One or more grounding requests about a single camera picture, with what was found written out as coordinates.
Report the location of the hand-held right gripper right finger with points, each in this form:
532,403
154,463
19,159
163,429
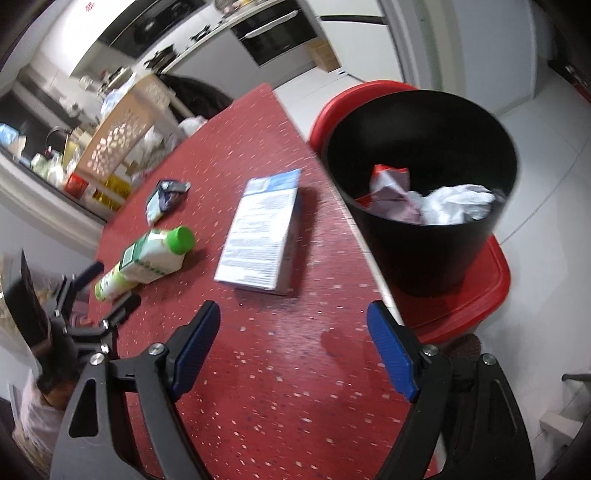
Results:
392,355

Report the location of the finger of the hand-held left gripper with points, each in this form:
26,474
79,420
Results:
122,311
87,276

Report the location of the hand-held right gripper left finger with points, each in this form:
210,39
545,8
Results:
198,346

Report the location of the green and white plastic bottle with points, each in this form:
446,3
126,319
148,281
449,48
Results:
111,286

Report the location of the green capped drink carton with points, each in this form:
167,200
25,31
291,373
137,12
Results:
147,258

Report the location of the black waste bin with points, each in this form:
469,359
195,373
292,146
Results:
415,263

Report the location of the dark snack wrapper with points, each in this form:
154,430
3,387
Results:
166,196

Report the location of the white and blue paper box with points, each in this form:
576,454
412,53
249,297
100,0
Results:
258,230

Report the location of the white tissue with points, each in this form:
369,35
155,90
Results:
457,203

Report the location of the red snack wrapper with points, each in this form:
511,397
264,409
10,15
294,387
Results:
388,177

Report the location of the yellow oil bottle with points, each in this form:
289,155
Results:
111,194

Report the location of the red basket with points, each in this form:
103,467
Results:
75,184

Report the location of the white plastic bag atop cart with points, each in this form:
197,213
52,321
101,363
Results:
115,97

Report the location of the white plastic bag under cart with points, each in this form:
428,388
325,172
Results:
191,124

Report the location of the dark cloth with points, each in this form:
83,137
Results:
198,97

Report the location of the white upper cabinets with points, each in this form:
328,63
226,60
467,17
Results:
78,32

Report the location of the black range hood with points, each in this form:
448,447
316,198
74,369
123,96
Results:
152,23

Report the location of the black built-in oven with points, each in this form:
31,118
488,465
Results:
277,37

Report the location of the white refrigerator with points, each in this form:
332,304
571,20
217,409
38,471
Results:
360,46

